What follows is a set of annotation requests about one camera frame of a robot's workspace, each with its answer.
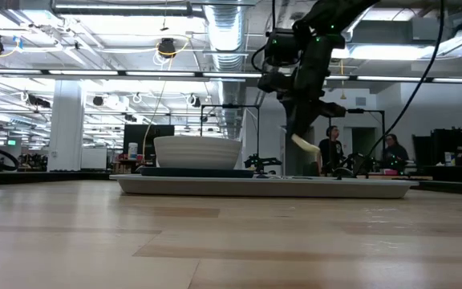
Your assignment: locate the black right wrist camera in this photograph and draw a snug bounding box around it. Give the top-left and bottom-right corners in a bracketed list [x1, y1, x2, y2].
[263, 28, 301, 67]

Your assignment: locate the silver ventilation duct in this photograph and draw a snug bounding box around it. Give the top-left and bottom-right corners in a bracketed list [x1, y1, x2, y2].
[202, 3, 248, 140]

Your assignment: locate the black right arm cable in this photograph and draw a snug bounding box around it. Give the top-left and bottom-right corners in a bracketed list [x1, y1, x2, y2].
[353, 0, 447, 177]

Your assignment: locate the whiteboard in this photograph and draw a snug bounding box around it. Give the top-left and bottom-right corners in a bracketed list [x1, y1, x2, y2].
[80, 147, 107, 170]

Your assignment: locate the white square column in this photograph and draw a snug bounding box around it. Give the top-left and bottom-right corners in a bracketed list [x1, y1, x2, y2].
[48, 79, 86, 173]

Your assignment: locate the knife with yellow handle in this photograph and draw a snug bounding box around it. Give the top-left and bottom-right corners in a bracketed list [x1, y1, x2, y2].
[290, 133, 321, 153]

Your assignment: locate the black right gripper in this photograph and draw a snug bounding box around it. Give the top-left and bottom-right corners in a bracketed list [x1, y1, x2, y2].
[257, 34, 347, 137]

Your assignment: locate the white ribbed bowl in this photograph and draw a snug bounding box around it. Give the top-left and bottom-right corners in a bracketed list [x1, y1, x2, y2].
[153, 135, 243, 170]

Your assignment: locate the dark blue plate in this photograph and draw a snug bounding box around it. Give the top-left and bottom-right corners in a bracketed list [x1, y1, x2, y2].
[140, 167, 255, 179]

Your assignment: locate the yellow hanging cord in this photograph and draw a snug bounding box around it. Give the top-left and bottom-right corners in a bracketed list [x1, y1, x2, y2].
[338, 59, 347, 100]

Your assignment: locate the overhead light strip rail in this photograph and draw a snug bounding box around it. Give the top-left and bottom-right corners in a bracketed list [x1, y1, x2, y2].
[0, 67, 462, 84]

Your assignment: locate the black frame stand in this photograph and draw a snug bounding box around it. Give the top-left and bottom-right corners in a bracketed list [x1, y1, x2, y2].
[328, 108, 387, 165]
[200, 104, 261, 169]

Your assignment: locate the black monitor panel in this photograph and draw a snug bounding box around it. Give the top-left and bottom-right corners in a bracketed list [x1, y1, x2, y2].
[123, 124, 175, 164]

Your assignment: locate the grey plastic tray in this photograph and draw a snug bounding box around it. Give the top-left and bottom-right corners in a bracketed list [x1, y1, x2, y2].
[109, 173, 419, 199]

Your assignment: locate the person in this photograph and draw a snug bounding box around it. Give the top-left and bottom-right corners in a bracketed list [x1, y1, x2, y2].
[318, 125, 345, 177]
[382, 133, 411, 168]

